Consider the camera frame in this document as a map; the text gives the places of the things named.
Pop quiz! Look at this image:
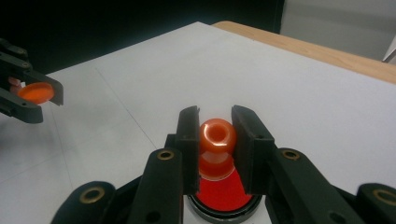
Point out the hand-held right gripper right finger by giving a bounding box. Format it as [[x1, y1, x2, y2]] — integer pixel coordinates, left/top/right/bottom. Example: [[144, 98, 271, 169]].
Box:
[[231, 105, 365, 224]]

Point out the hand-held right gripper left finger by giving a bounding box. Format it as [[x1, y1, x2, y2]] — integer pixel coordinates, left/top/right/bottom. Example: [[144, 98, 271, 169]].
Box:
[[127, 105, 201, 224]]

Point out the orange stamp cap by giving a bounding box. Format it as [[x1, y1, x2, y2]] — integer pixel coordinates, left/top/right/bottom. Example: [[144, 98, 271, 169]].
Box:
[[17, 81, 56, 105]]

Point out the orange stamp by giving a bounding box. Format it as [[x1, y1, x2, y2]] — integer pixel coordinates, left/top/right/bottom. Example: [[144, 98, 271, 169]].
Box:
[[198, 118, 238, 182]]

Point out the red round dish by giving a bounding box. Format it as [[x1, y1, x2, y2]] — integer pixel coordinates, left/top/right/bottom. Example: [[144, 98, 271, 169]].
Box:
[[186, 167, 263, 224]]

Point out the large white table mat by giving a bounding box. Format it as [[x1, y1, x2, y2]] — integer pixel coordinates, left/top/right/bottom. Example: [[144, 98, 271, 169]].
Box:
[[0, 21, 396, 224]]

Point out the light grey board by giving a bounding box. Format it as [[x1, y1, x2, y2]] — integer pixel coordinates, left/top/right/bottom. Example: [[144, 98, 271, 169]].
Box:
[[279, 0, 396, 63]]

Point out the white desk frame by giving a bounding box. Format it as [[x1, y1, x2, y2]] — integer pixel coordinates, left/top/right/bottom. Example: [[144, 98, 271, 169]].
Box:
[[382, 36, 396, 64]]

